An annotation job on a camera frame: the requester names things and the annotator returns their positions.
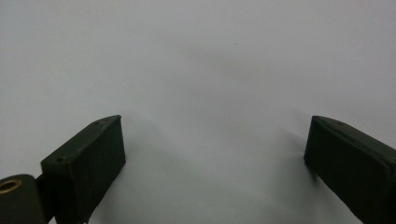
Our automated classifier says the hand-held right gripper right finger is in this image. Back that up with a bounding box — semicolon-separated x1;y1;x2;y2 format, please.
304;115;396;224

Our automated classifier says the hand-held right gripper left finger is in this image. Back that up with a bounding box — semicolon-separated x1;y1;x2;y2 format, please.
40;114;127;224

